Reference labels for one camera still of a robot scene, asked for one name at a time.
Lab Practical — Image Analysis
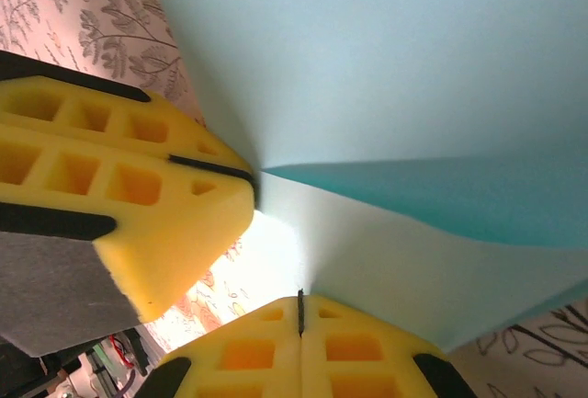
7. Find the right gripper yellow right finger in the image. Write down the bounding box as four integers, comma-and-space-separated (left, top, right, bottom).
301, 293, 480, 398

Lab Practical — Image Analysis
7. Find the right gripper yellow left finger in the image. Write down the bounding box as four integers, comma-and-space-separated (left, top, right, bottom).
146, 295, 303, 398

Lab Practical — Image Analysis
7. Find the light blue cloth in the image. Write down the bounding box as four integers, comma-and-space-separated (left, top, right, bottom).
144, 0, 588, 356

